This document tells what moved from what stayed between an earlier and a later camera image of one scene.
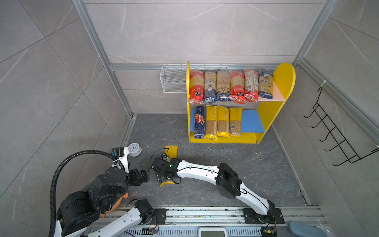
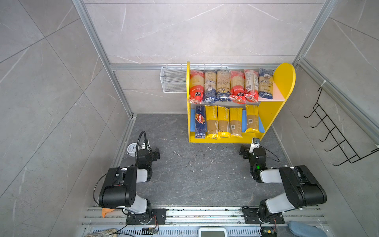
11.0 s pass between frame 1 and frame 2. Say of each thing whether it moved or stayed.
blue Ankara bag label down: stayed
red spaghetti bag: stayed
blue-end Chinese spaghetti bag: stayed
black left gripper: moved
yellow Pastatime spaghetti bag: stayed
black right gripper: moved
